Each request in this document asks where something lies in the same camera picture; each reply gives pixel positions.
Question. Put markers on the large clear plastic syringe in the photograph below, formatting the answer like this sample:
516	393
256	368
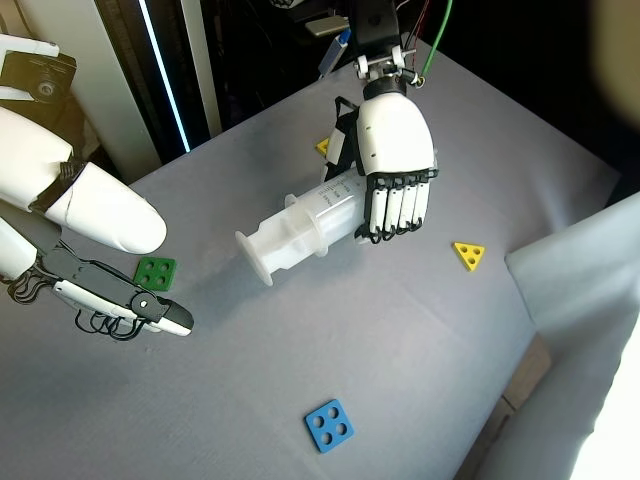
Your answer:
295	240

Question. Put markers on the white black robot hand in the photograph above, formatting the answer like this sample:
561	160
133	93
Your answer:
110	215
395	135

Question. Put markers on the green square four-hole block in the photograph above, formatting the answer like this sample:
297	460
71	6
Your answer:
156	275

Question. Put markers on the grey table cloth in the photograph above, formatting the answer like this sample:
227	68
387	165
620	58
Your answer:
350	340

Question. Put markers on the grey flat box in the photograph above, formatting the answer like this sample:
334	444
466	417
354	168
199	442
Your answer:
325	26

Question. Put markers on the grey blue slim device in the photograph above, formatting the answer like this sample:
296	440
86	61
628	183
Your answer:
334	52

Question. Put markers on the blue square four-hole block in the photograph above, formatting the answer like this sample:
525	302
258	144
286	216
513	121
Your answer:
330	426

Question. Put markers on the light grey fabric sheet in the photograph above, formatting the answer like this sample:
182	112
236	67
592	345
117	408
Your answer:
575	310

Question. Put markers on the white post with blue light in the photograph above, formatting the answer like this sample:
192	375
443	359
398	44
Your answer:
200	75

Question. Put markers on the yellow triangle three-hole block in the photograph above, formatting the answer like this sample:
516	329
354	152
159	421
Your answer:
322	148
470	266

